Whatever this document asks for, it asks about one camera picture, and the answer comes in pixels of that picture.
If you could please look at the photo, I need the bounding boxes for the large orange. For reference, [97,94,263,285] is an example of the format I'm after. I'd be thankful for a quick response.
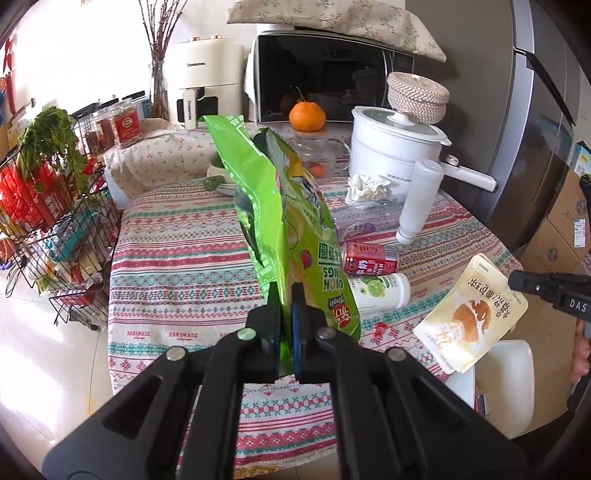
[289,88,327,132]

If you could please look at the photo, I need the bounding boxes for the glass teapot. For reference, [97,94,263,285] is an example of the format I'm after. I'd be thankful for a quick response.
[293,130,352,178]

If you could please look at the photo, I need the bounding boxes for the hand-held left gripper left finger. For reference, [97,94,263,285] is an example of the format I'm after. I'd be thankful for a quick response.
[41,281,283,480]

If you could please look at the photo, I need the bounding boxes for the dry twig branches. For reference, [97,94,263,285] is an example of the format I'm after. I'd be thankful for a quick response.
[139,0,190,65]

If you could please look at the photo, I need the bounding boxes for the pale yellow bread packet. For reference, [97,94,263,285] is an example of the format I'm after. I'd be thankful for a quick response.
[412,253,528,376]

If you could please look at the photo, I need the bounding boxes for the plain cardboard box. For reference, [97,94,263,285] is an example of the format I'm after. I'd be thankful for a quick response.
[519,217,585,278]

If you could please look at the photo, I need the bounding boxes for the white tissue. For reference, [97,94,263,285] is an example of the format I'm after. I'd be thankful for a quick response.
[345,174,391,204]

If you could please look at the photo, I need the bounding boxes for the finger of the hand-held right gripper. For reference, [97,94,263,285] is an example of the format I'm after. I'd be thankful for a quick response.
[507,270,562,304]

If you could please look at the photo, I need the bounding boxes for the floral cloth cover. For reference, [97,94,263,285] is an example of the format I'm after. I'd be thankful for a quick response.
[226,0,448,63]

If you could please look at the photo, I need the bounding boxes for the clear plastic bottle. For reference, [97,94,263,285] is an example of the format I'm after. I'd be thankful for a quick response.
[330,194,409,238]

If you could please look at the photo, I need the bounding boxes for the white plastic bin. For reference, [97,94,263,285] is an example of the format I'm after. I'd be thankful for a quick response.
[445,339,536,439]

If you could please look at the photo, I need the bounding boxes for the person's right hand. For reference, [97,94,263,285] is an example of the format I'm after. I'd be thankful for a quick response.
[570,318,591,387]

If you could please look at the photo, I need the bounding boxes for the red bags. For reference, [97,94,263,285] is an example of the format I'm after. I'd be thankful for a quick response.
[0,161,75,232]

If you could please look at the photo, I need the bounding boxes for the green snack bag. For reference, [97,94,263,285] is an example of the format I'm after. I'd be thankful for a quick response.
[203,114,362,381]

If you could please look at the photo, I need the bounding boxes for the white cylindrical bottle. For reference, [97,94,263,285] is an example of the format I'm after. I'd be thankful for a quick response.
[396,159,446,245]

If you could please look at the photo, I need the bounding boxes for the small white bottle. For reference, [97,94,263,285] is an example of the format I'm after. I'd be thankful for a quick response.
[347,272,411,313]

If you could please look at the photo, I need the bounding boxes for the red wall ornament string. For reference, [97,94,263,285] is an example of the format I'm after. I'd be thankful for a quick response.
[0,39,14,112]

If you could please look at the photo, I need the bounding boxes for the cardboard box white label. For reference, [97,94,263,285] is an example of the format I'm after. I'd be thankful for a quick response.
[547,168,591,259]

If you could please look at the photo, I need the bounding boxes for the black wire rack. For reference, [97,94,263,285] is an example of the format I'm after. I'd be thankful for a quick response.
[0,99,121,330]

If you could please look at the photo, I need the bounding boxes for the green leafy vegetable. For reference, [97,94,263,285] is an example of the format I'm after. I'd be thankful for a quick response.
[18,107,100,204]

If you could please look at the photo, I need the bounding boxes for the striped patterned tablecloth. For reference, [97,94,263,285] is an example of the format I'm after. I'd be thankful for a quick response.
[106,159,525,480]

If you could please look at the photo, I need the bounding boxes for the black microwave oven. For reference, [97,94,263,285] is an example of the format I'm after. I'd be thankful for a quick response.
[249,30,416,125]

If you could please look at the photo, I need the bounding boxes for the stacked white bowls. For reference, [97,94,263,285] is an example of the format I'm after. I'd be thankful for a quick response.
[206,152,241,197]

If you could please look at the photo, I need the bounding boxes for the blue printed box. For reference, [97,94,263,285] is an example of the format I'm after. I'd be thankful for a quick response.
[573,141,591,176]

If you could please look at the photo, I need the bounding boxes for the red drink can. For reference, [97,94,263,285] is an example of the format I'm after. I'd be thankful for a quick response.
[342,241,400,277]

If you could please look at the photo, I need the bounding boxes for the white dotted cloth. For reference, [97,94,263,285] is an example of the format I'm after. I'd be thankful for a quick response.
[102,121,259,210]

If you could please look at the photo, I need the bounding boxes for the pile of assorted packets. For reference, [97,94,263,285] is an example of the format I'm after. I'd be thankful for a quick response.
[28,222,108,302]

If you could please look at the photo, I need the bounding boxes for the glass vase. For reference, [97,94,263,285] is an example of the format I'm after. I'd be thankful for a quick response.
[148,60,171,121]

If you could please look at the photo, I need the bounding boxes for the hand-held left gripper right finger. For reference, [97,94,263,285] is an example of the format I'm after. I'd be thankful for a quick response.
[291,281,532,480]

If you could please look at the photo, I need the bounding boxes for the white electric cooking pot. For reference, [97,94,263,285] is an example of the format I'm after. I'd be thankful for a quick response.
[349,105,499,192]

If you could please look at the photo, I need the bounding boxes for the white air fryer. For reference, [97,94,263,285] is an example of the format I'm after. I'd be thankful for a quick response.
[164,36,250,129]

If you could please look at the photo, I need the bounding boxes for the grey refrigerator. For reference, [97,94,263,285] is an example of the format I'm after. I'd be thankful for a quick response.
[406,0,587,252]

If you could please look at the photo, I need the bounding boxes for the woven lidded basket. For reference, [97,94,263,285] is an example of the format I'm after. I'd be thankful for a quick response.
[385,71,450,125]

